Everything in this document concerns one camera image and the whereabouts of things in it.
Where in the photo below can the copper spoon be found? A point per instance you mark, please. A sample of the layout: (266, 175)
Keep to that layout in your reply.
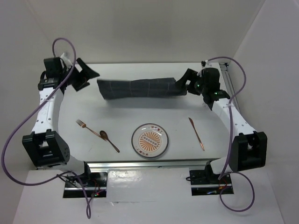
(104, 135)

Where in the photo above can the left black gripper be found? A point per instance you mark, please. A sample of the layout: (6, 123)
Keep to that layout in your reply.
(81, 83)

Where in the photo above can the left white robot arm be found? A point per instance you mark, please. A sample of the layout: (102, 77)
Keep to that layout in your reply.
(45, 147)

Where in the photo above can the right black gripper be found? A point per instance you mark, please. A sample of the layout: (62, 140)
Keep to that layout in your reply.
(189, 74)

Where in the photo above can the copper fork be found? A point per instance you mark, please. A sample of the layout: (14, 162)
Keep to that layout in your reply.
(83, 125)

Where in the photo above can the front aluminium rail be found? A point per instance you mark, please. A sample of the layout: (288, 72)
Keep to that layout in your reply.
(93, 166)

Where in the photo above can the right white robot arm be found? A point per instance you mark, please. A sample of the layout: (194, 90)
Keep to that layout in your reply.
(247, 147)

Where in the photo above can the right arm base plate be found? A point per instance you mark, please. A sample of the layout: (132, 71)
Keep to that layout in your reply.
(206, 183)

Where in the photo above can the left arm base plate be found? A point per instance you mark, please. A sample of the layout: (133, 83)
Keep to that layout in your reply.
(95, 187)

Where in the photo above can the orange patterned plate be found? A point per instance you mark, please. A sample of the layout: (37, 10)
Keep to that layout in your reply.
(150, 140)

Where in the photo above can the copper knife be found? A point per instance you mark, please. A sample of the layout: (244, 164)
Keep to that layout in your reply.
(194, 128)

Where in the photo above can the dark grey checked cloth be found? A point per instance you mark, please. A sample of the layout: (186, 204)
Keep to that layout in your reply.
(142, 88)

